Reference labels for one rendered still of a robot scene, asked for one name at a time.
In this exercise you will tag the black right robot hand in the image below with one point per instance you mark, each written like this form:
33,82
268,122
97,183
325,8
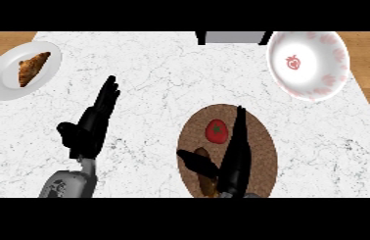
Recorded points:
235,159

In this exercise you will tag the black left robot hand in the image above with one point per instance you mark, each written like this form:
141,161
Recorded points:
92,120

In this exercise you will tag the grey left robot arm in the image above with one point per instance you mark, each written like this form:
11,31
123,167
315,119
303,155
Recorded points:
72,182

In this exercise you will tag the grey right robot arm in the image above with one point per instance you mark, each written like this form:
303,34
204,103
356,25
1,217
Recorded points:
243,195

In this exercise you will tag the brown oval placemat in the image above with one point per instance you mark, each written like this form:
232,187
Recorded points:
262,152

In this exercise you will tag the red tomato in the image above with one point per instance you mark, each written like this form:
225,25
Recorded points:
216,130

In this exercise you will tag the white strawberry print bowl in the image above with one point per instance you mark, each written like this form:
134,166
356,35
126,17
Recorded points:
308,66

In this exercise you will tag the brown oblong food item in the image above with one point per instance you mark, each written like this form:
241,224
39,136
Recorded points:
207,185

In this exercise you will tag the brown croissant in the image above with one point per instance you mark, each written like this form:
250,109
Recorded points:
31,69

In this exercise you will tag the white plate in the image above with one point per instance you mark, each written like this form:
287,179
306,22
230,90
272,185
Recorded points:
14,77

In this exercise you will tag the grey and black appliance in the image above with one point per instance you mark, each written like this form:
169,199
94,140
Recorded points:
232,37

